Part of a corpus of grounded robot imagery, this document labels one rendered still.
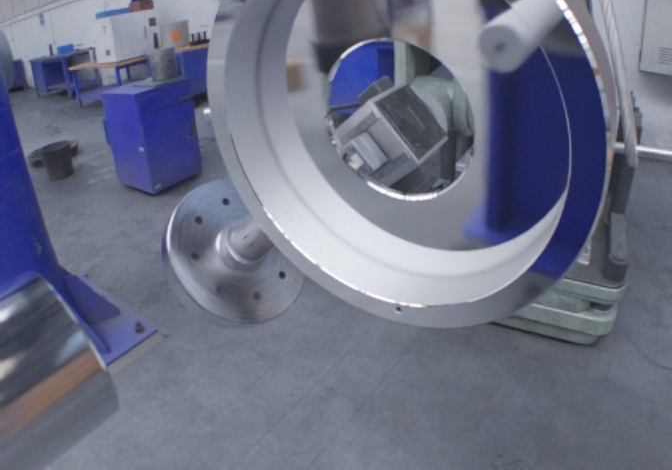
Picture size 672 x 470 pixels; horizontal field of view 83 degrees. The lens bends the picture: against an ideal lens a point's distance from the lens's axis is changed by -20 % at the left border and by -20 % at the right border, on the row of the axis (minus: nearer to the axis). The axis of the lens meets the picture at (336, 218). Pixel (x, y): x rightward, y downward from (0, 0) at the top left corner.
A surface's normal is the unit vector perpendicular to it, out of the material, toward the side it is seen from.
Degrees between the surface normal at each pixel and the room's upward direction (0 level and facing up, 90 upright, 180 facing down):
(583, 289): 90
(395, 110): 49
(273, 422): 0
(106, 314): 90
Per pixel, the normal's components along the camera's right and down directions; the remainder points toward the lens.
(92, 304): 0.55, 0.36
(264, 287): 0.55, -0.39
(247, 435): -0.05, -0.89
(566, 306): -0.50, 0.42
